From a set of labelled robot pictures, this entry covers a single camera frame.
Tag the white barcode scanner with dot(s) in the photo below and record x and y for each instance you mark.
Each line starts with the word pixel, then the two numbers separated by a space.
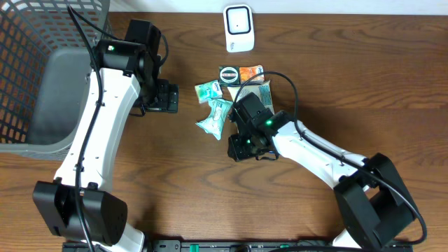
pixel 239 28

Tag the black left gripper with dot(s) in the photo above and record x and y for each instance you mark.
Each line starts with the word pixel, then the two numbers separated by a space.
pixel 169 96

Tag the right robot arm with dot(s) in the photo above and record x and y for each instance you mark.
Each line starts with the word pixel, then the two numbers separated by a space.
pixel 373 200

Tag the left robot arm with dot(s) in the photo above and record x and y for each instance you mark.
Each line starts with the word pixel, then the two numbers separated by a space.
pixel 78 204

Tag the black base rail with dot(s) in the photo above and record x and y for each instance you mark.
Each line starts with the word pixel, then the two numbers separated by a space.
pixel 231 246

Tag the orange snack packet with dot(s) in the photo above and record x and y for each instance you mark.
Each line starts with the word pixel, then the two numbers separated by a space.
pixel 247 72

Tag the green Zam-Buk ointment box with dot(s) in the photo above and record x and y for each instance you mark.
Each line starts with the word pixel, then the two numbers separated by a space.
pixel 229 76

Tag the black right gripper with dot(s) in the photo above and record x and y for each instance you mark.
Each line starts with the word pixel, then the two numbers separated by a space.
pixel 236 153

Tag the cream snack bag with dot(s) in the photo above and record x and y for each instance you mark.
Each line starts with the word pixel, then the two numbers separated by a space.
pixel 262 91

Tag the teal white tissue packet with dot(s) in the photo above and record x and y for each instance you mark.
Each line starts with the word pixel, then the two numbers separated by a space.
pixel 214 123

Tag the grey plastic mesh basket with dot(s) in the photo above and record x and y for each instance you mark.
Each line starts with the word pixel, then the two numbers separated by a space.
pixel 44 73

